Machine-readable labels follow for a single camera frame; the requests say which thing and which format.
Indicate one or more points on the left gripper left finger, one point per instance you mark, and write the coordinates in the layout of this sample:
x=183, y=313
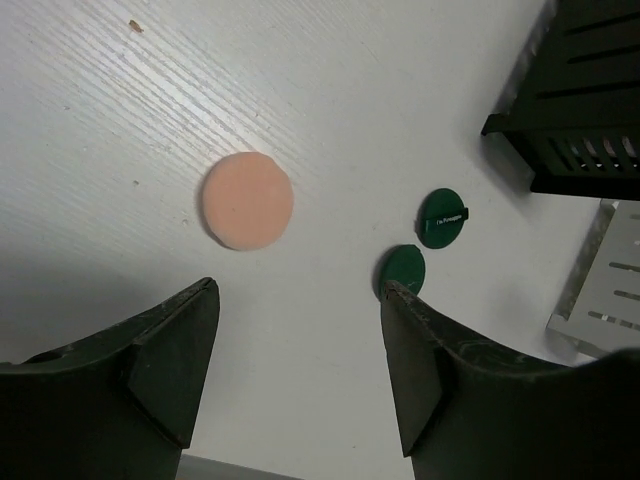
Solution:
x=119, y=404

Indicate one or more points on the green round compact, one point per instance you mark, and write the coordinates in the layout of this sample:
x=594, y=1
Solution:
x=441, y=218
x=404, y=264

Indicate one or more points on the black slotted organizer box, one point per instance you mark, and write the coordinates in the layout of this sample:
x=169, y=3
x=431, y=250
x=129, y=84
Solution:
x=575, y=116

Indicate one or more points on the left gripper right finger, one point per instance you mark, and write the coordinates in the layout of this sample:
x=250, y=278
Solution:
x=469, y=407

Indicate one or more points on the white slotted organizer box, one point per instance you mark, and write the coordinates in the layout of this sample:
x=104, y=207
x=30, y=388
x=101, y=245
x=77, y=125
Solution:
x=598, y=309

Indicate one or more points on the peach makeup sponge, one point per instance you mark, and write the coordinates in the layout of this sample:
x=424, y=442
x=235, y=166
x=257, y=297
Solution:
x=247, y=201

